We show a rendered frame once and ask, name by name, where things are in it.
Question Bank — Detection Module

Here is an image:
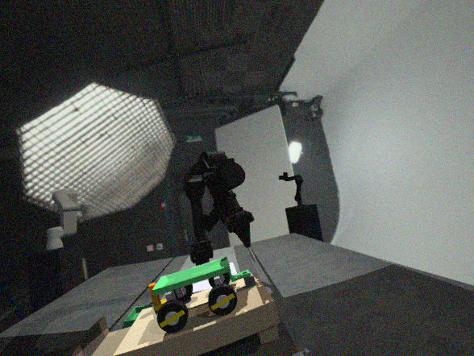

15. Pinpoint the small green trolley with black wheels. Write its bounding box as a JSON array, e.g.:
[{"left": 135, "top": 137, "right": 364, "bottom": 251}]
[{"left": 152, "top": 257, "right": 250, "bottom": 333}]

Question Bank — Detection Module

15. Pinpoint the yellow wedge with orange handle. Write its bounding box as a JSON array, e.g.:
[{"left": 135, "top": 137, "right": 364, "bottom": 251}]
[{"left": 148, "top": 283, "right": 167, "bottom": 312}]

